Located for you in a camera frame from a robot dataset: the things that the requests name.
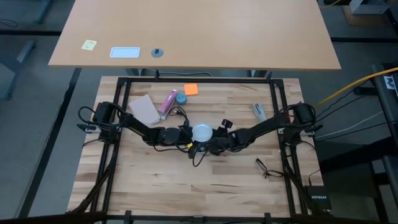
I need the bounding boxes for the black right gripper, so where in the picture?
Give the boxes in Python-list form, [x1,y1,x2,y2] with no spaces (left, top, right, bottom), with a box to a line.
[210,118,240,156]

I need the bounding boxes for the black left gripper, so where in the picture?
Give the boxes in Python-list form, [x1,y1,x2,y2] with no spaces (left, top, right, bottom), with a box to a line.
[179,120,197,158]

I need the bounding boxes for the white lightbulb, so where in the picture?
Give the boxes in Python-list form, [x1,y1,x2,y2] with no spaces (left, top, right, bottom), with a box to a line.
[192,123,214,143]

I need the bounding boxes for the chrome lamp socket base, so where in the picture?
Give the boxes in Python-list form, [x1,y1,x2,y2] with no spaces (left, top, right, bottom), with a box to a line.
[195,141,210,153]

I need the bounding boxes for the orange sticky note pad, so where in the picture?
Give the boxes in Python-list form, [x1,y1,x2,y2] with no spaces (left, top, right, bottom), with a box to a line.
[183,83,200,96]

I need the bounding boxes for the black eyeglasses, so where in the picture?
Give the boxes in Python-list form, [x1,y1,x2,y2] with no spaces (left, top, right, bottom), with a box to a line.
[255,157,284,179]

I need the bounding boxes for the light brown wooden desk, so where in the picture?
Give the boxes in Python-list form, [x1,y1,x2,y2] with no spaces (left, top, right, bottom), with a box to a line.
[48,0,342,72]

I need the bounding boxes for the white rectangular card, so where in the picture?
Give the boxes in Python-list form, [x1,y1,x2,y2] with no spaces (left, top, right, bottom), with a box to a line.
[109,47,141,59]

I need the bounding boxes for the yellow sticky note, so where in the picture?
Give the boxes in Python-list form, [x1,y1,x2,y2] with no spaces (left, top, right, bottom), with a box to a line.
[81,39,98,51]

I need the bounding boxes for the black power adapter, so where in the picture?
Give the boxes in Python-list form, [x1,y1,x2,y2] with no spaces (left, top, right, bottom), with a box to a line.
[353,86,377,96]

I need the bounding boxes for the brown board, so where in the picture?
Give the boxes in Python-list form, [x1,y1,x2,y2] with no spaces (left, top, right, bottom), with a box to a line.
[341,4,391,27]

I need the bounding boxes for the white printed card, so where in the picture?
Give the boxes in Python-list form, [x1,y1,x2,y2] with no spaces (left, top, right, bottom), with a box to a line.
[384,75,396,91]

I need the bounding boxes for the grey box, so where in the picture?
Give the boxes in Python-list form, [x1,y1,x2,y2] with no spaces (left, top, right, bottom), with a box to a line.
[348,0,391,15]

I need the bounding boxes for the grey table leg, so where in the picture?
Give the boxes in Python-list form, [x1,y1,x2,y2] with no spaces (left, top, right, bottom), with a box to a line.
[0,39,37,101]

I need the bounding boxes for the black lamp power cord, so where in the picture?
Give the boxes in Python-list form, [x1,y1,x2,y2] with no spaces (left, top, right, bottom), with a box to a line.
[169,106,208,168]

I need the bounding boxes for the black aluminium table frame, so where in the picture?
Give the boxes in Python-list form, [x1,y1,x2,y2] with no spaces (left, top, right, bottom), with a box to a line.
[67,76,333,224]

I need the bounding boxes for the white cable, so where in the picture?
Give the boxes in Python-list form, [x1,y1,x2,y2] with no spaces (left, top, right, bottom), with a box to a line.
[313,110,385,141]

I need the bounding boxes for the black Netgear network switch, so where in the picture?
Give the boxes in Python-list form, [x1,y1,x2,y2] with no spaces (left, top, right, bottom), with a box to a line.
[303,185,333,211]

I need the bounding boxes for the yellow cable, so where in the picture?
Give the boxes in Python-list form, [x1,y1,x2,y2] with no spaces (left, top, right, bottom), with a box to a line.
[313,67,398,108]

